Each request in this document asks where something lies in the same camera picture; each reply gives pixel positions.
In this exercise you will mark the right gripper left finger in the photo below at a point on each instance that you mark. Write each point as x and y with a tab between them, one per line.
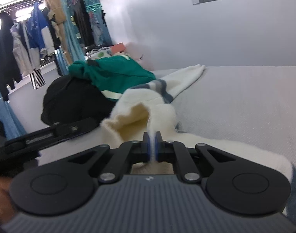
141	150

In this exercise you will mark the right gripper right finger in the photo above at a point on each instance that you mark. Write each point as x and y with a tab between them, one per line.
163	150

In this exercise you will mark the cream sweater with navy stripes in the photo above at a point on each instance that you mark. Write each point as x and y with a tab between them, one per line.
162	116

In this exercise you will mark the person's left hand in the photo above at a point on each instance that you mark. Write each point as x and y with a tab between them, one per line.
7	211

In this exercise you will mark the black garment pile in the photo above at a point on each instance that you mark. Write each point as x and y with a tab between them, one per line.
69	99

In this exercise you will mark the striped hanging garment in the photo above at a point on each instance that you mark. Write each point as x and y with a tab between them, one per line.
37	79

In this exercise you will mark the black hanging coat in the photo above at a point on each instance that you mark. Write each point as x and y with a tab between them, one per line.
9	70

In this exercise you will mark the green sweater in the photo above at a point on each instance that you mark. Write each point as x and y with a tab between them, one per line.
112	75

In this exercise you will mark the pink plush toy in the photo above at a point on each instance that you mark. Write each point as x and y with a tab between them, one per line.
140	54

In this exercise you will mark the grey bed cover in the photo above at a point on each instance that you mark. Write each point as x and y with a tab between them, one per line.
235	106

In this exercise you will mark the red box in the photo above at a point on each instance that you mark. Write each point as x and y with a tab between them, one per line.
118	48

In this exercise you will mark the teal curtain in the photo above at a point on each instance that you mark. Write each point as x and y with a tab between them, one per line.
74	48

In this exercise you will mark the blue white hanging jacket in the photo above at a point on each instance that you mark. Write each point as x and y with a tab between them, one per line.
38	36

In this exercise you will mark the brown hanging garment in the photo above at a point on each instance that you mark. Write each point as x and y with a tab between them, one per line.
60	18

